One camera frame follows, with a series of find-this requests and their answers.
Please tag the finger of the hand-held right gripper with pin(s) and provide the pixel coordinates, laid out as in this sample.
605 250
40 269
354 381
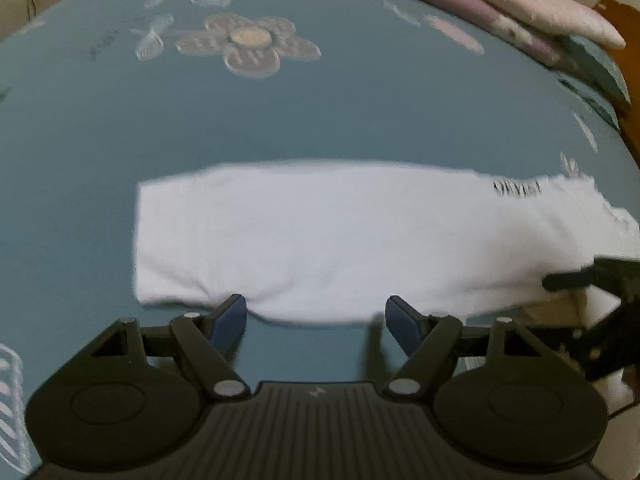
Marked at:
570 280

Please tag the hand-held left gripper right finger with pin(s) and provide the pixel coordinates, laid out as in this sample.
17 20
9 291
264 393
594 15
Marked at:
402 325

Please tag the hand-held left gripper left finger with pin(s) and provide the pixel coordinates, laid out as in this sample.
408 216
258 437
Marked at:
227 322

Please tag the white printed t-shirt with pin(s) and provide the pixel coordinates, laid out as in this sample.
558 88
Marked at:
325 235

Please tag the teal leaf-print pillow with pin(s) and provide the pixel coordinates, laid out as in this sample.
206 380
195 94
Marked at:
590 100
595 65

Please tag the wooden headboard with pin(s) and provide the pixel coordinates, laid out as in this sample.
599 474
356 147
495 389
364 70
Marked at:
625 85

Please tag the bed with teal floral sheet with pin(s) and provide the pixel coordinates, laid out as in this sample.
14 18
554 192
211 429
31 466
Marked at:
150 120

